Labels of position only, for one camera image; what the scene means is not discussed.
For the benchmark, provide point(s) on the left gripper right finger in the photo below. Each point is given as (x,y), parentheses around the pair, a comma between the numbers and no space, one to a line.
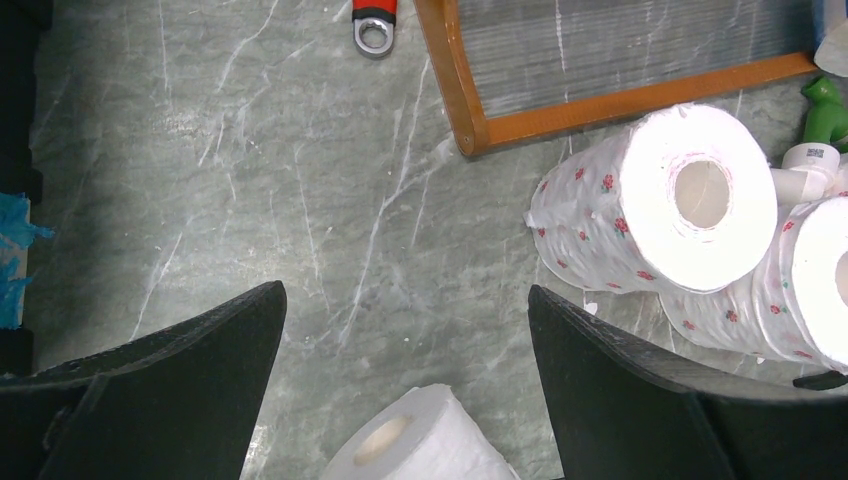
(623,408)

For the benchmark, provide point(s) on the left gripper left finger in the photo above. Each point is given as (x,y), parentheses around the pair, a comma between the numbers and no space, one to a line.
(179,403)

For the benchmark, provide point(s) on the blue paper roll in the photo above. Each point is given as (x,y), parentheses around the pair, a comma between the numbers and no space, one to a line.
(830,36)

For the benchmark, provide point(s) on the orange wooden shelf rack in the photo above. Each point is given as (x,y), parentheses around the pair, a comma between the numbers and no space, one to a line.
(512,71)

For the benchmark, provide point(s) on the plain white paper roll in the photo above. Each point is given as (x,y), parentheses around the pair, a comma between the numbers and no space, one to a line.
(425,434)

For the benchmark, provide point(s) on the white floral paper roll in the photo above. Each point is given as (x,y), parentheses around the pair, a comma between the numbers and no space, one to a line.
(792,306)
(682,200)

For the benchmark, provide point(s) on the black plastic toolbox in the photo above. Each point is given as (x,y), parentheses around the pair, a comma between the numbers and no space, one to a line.
(22,23)

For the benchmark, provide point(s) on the white plastic pipe fitting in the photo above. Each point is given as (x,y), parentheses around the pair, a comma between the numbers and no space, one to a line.
(810,172)

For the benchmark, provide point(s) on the green plastic pipe fitting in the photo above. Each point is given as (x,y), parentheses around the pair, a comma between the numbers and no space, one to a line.
(826,119)

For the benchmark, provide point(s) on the orange handled pliers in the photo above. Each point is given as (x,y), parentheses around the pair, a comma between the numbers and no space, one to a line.
(821,382)

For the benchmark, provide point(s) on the red handled wrench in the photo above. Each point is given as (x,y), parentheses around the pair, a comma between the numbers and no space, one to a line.
(374,23)

